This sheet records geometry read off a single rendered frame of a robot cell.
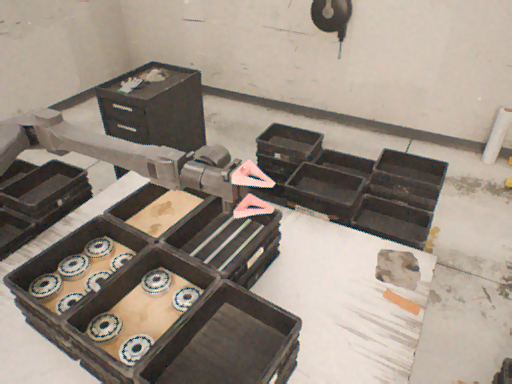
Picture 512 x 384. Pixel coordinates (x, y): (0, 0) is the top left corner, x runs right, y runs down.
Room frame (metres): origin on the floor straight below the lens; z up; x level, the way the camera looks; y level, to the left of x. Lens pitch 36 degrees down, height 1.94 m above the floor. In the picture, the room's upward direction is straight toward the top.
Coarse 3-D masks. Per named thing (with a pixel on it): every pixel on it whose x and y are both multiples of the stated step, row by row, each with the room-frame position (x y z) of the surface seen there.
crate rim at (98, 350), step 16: (144, 256) 1.01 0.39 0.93; (176, 256) 1.00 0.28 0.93; (208, 272) 0.93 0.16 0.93; (208, 288) 0.86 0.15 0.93; (80, 304) 0.80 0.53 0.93; (192, 304) 0.80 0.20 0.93; (64, 320) 0.75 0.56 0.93; (176, 320) 0.74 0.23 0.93; (80, 336) 0.69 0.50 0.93; (160, 336) 0.69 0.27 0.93; (96, 352) 0.65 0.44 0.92; (128, 368) 0.60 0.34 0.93
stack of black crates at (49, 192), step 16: (32, 176) 2.03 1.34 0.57; (48, 176) 2.12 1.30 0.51; (64, 176) 2.15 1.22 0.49; (80, 176) 2.00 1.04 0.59; (0, 192) 1.84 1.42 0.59; (16, 192) 1.93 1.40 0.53; (32, 192) 1.98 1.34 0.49; (48, 192) 1.97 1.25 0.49; (64, 192) 1.90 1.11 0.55; (80, 192) 1.98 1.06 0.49; (16, 208) 1.79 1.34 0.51; (32, 208) 1.71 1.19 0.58; (48, 208) 1.79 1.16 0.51; (64, 208) 1.86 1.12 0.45; (48, 224) 1.76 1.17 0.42
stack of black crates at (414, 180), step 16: (384, 160) 2.31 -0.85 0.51; (400, 160) 2.26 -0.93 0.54; (416, 160) 2.22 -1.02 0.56; (432, 160) 2.18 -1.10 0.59; (384, 176) 2.04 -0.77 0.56; (400, 176) 1.99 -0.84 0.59; (416, 176) 2.15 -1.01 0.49; (432, 176) 2.15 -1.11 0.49; (384, 192) 2.03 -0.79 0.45; (400, 192) 1.98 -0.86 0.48; (416, 192) 1.95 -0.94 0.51; (432, 192) 1.91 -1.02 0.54; (432, 208) 1.90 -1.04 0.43
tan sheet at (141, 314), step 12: (120, 300) 0.90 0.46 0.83; (132, 300) 0.90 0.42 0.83; (144, 300) 0.90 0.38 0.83; (156, 300) 0.90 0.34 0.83; (168, 300) 0.90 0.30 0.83; (120, 312) 0.85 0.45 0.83; (132, 312) 0.85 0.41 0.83; (144, 312) 0.85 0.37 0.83; (156, 312) 0.85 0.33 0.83; (168, 312) 0.85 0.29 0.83; (132, 324) 0.80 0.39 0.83; (144, 324) 0.80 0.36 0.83; (156, 324) 0.80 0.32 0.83; (168, 324) 0.80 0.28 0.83; (156, 336) 0.76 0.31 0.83; (108, 348) 0.72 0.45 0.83
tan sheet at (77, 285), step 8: (112, 240) 1.19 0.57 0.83; (120, 248) 1.15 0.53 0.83; (112, 256) 1.10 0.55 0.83; (96, 264) 1.06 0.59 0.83; (104, 264) 1.06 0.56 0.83; (56, 272) 1.02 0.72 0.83; (88, 272) 1.02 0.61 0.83; (64, 280) 0.99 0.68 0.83; (80, 280) 0.99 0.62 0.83; (64, 288) 0.95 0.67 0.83; (72, 288) 0.95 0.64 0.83; (80, 288) 0.95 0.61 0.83; (48, 304) 0.88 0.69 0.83; (56, 304) 0.88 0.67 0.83
